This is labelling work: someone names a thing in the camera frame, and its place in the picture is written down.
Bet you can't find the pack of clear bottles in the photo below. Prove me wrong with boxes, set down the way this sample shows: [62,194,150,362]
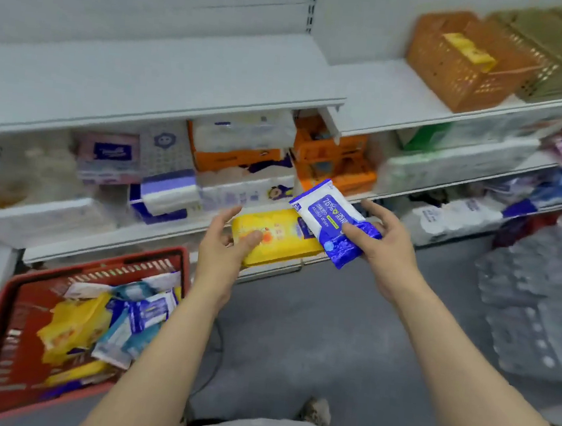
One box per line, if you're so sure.
[466,190,562,382]

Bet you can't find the red plastic shopping basket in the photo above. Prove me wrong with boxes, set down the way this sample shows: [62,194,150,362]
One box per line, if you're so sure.
[0,228,195,426]

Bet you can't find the white purple dotted tissue pack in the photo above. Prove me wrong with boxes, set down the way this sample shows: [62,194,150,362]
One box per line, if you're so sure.
[135,117,201,183]

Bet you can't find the person's left hand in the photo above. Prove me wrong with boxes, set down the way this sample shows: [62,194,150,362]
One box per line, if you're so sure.
[192,201,266,312]

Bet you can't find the green and white tissue pack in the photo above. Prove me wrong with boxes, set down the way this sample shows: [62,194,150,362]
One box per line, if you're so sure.
[377,116,543,208]

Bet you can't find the person's left forearm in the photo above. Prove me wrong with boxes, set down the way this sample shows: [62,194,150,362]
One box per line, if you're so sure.
[77,273,233,426]

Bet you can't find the white bag blue print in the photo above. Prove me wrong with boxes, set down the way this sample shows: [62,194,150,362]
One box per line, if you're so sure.
[399,192,506,255]

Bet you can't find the leopard print shoe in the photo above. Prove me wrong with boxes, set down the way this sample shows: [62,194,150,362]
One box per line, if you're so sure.
[298,395,333,426]

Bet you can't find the dark blue packets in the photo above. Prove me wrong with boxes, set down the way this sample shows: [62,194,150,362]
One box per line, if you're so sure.
[283,175,389,274]

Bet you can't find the white wrapped paper pack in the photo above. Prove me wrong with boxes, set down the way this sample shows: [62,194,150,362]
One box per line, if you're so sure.
[190,102,299,161]

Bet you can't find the pink tissue pack blue label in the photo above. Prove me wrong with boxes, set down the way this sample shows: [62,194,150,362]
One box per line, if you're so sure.
[73,130,143,188]

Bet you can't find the person's right hand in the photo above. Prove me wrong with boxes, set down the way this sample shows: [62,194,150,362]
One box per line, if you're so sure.
[334,198,433,308]

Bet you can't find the person's right forearm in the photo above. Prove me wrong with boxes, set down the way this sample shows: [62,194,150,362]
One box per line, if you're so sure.
[381,276,562,426]

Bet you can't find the purple and white tissue pack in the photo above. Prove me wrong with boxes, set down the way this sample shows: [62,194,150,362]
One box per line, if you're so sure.
[137,165,206,221]

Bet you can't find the orange white paper roll pack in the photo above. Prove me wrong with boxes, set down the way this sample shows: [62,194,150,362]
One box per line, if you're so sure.
[180,121,302,217]

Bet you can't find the orange plastic basket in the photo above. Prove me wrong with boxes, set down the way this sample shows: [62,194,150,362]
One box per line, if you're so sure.
[401,6,550,122]

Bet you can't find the large white paper roll pack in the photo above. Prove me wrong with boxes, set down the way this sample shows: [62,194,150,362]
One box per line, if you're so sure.
[0,129,120,257]

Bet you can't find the pile of wipe packets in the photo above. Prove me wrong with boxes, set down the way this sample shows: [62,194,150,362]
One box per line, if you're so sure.
[31,259,186,404]

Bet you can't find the black floor cable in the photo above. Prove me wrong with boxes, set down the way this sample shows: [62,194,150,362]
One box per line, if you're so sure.
[191,316,228,399]

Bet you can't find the red pack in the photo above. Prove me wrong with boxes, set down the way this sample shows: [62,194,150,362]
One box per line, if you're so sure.
[493,211,559,255]

